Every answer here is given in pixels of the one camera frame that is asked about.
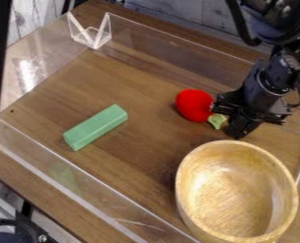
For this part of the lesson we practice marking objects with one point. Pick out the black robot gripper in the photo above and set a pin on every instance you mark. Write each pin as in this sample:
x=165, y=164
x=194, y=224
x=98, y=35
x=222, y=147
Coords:
x=249, y=109

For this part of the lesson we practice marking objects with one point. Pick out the red plush tomato toy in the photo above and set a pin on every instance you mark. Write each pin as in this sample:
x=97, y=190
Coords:
x=194, y=104

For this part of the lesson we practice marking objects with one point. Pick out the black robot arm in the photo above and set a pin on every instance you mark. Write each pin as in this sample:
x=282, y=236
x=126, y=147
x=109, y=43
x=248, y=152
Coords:
x=270, y=22

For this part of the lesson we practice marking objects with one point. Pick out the wooden bowl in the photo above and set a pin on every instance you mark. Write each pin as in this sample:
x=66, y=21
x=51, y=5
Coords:
x=236, y=193

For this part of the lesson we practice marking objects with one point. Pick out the green rectangular block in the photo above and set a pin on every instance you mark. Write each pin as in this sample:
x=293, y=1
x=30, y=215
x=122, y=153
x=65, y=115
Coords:
x=97, y=126

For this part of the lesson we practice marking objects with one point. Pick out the clear acrylic corner bracket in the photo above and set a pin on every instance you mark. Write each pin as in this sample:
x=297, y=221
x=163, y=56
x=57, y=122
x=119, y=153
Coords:
x=91, y=37

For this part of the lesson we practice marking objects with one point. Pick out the clear acrylic barrier wall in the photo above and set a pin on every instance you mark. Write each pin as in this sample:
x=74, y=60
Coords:
x=109, y=192

